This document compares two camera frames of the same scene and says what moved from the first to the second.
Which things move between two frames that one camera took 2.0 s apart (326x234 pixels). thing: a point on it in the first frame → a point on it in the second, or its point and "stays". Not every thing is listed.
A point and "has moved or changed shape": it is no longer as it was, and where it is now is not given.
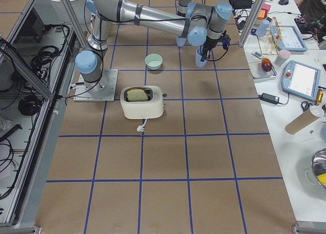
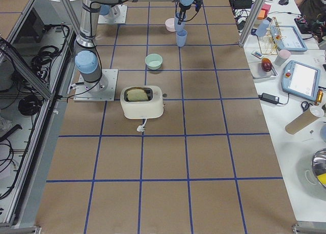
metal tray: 257,72 stays
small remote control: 257,54 stays
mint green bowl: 154,61 stays
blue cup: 199,63 → 181,35
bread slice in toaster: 136,94 stays
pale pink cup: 283,55 stays
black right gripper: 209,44 → 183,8
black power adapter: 269,98 stays
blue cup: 181,41 has moved or changed shape
